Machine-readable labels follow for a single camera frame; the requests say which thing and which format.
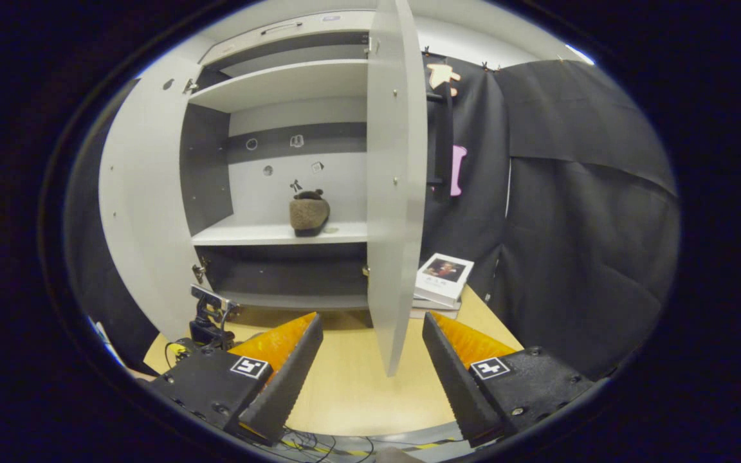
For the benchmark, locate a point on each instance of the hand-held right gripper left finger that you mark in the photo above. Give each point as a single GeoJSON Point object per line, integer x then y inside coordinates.
{"type": "Point", "coordinates": [280, 392]}

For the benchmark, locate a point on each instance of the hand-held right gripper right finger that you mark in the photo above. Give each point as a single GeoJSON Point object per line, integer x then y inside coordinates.
{"type": "Point", "coordinates": [460, 392]}

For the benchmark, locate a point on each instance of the grey cabinet door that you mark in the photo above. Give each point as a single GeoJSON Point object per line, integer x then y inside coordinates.
{"type": "Point", "coordinates": [396, 193]}
{"type": "Point", "coordinates": [145, 225]}

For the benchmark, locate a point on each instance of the brown plush shoe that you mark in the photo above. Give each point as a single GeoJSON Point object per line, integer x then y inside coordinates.
{"type": "Point", "coordinates": [309, 215]}

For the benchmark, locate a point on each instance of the grey shoe cabinet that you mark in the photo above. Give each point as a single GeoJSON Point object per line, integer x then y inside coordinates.
{"type": "Point", "coordinates": [267, 83]}

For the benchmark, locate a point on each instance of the grey cabinet drawer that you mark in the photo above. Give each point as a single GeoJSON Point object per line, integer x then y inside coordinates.
{"type": "Point", "coordinates": [319, 29]}

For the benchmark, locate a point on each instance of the dark thin book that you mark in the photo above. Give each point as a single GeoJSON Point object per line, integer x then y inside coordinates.
{"type": "Point", "coordinates": [431, 312]}

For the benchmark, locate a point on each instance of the white portrait cover book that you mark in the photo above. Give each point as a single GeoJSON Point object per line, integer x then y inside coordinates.
{"type": "Point", "coordinates": [444, 276]}

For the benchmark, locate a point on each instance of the small ceiling light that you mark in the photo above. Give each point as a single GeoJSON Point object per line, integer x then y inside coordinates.
{"type": "Point", "coordinates": [579, 54]}

